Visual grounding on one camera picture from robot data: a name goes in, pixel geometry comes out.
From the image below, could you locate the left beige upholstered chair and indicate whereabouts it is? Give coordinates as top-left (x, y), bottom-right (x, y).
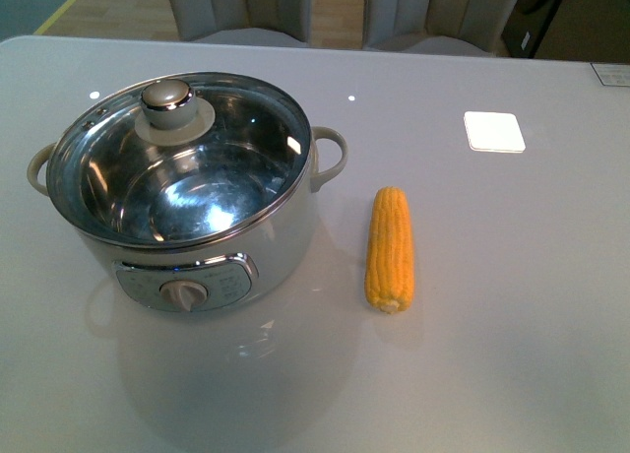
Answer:
top-left (168, 0), bottom-right (311, 47)

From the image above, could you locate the right beige upholstered chair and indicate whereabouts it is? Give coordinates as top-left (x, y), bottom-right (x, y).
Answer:
top-left (362, 0), bottom-right (518, 57)

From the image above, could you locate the table corner label sticker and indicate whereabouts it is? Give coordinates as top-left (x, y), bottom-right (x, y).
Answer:
top-left (591, 63), bottom-right (630, 88)

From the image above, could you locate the glass pot lid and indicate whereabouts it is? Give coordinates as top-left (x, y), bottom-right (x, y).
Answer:
top-left (45, 72), bottom-right (311, 250)

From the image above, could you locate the beige upholstered chair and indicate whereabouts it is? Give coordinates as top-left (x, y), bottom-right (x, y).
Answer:
top-left (362, 0), bottom-right (518, 57)
top-left (168, 0), bottom-right (311, 47)

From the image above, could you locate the yellow corn cob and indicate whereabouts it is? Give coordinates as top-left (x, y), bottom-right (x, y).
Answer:
top-left (364, 187), bottom-right (415, 314)

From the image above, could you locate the white electric cooking pot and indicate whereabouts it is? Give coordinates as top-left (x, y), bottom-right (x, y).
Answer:
top-left (27, 74), bottom-right (347, 312)

